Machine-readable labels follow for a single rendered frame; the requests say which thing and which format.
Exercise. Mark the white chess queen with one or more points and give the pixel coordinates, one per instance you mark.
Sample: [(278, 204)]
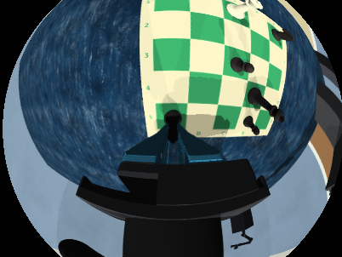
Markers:
[(238, 11)]

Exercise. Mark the green and cream chessboard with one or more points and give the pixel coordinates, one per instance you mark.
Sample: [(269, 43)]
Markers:
[(186, 47)]

